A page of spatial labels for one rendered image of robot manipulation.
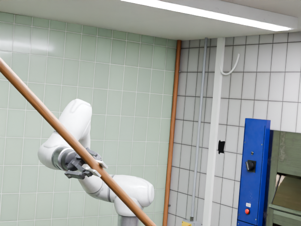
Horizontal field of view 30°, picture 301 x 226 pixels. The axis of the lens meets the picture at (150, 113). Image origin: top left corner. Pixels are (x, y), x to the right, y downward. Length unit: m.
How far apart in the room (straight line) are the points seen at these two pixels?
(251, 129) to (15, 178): 1.29
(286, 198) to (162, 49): 1.25
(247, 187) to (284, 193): 0.23
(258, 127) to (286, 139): 0.18
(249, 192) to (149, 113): 0.85
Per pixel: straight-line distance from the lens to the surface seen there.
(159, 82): 3.52
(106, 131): 3.33
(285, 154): 2.90
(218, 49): 3.29
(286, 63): 2.94
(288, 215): 2.90
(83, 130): 2.20
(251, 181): 3.03
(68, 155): 2.05
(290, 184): 2.91
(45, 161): 2.16
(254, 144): 3.01
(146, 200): 2.60
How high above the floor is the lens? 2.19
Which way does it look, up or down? 1 degrees down
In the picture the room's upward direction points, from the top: 4 degrees clockwise
